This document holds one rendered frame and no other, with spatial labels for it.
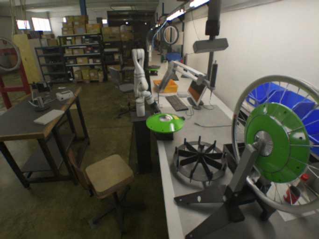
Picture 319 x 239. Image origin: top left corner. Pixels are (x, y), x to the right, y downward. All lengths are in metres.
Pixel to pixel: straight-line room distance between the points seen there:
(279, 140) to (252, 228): 0.50
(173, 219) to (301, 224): 0.66
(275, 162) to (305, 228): 0.53
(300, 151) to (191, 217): 0.58
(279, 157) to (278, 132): 0.09
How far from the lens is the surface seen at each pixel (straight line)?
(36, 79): 8.02
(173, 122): 1.26
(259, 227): 1.01
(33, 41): 7.69
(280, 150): 0.66
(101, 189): 1.45
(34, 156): 2.72
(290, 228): 1.09
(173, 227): 0.89
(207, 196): 0.93
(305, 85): 0.61
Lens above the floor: 1.72
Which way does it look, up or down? 29 degrees down
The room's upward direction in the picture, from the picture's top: straight up
